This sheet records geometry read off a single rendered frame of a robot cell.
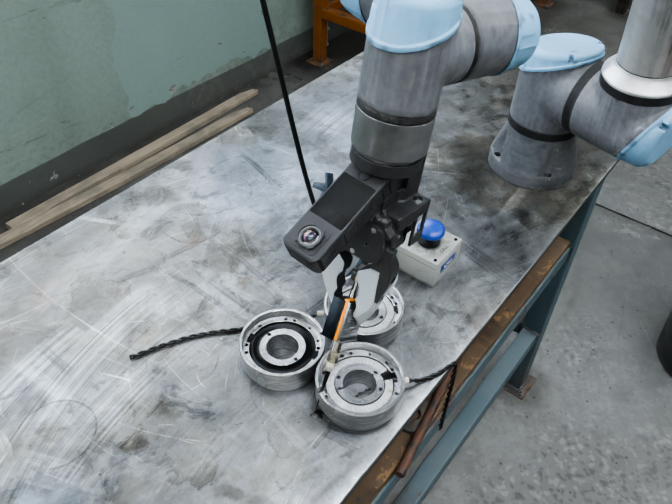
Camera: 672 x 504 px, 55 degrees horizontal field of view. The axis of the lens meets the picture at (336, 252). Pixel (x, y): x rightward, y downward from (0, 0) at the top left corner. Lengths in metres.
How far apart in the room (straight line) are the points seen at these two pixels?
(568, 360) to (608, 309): 0.27
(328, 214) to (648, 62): 0.53
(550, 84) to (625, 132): 0.14
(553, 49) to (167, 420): 0.76
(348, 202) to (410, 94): 0.12
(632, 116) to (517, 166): 0.22
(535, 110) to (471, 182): 0.16
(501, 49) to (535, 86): 0.44
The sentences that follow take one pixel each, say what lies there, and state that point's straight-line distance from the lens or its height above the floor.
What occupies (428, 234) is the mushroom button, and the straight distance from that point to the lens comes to 0.90.
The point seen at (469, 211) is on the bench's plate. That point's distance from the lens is 1.07.
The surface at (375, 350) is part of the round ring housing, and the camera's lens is 0.80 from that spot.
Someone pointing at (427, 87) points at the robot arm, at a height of 1.19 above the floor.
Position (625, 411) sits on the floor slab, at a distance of 1.93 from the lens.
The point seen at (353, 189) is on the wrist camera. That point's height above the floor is 1.08.
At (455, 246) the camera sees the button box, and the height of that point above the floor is 0.84.
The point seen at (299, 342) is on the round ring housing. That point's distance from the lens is 0.81.
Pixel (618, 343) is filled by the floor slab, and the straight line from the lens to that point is 2.08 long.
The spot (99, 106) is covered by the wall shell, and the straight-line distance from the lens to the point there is 2.54.
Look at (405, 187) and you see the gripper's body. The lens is 0.67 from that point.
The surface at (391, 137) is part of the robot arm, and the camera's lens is 0.59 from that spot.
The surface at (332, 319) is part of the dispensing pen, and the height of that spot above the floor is 0.92.
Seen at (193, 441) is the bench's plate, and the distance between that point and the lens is 0.78.
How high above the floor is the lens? 1.46
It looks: 43 degrees down
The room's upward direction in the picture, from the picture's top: 2 degrees clockwise
